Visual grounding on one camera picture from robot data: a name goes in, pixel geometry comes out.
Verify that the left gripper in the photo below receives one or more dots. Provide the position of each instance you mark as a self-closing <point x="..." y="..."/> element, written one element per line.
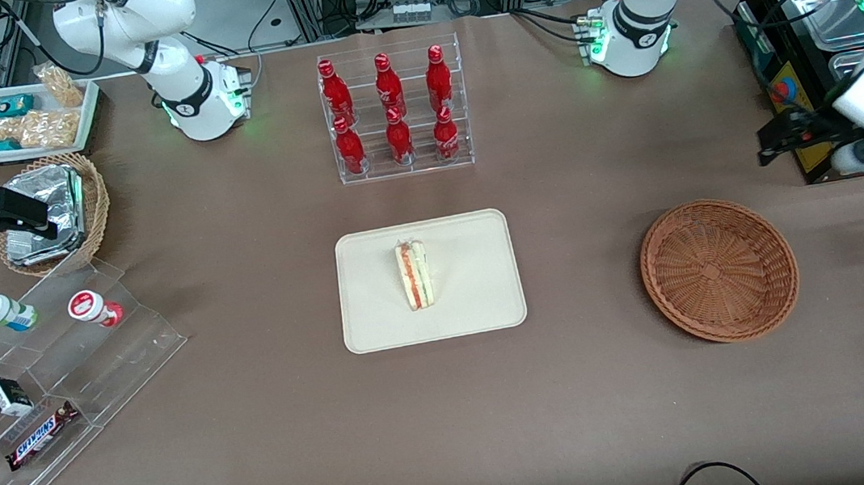
<point x="807" y="126"/>

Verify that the triangle sandwich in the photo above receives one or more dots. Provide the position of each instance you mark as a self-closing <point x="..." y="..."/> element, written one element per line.
<point x="414" y="277"/>

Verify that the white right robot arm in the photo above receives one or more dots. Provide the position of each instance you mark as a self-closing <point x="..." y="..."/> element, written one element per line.
<point x="184" y="100"/>

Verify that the small tan wicker basket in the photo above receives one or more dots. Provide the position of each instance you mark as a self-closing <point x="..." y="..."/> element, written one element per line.
<point x="96" y="207"/>

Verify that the round brown wicker basket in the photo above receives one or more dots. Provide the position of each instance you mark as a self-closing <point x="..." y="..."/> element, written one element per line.
<point x="720" y="271"/>

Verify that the beige rectangular tray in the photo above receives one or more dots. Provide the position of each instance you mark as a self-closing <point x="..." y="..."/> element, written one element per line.
<point x="470" y="295"/>

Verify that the silver foil wrapped packets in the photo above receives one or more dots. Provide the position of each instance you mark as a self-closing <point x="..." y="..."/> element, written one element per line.
<point x="57" y="200"/>

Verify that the red emergency stop button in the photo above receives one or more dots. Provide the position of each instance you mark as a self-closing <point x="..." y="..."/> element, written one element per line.
<point x="785" y="91"/>

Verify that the small teal snack packet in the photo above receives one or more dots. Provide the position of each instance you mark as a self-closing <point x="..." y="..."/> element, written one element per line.
<point x="6" y="145"/>

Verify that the clear bag of puffed snacks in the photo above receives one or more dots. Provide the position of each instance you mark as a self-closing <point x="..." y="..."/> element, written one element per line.
<point x="0" y="129"/>
<point x="51" y="129"/>
<point x="62" y="85"/>

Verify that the green lid yoghurt bottle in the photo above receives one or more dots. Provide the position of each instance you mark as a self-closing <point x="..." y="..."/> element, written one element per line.
<point x="1" y="311"/>

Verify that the red lid yoghurt bottle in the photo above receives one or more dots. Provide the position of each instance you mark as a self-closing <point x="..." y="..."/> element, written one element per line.
<point x="91" y="307"/>

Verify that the teal snack box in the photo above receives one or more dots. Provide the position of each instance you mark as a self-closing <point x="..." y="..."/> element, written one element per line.
<point x="8" y="106"/>

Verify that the clear acrylic stepped display stand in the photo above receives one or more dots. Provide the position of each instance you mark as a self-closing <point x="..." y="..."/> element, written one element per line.
<point x="113" y="368"/>

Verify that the small black white box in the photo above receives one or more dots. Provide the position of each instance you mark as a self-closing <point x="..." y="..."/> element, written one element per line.
<point x="8" y="395"/>

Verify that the Snickers chocolate bar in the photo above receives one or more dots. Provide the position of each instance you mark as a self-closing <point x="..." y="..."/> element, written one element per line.
<point x="41" y="436"/>

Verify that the red cola bottle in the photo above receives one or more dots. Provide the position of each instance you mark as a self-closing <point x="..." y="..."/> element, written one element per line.
<point x="388" y="89"/>
<point x="336" y="95"/>
<point x="439" y="79"/>
<point x="399" y="140"/>
<point x="350" y="150"/>
<point x="447" y="139"/>

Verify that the clear acrylic bottle rack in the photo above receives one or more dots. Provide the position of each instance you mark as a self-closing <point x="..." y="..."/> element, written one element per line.
<point x="424" y="172"/>

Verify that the white terminal block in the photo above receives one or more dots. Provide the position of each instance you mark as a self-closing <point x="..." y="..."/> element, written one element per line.
<point x="411" y="12"/>

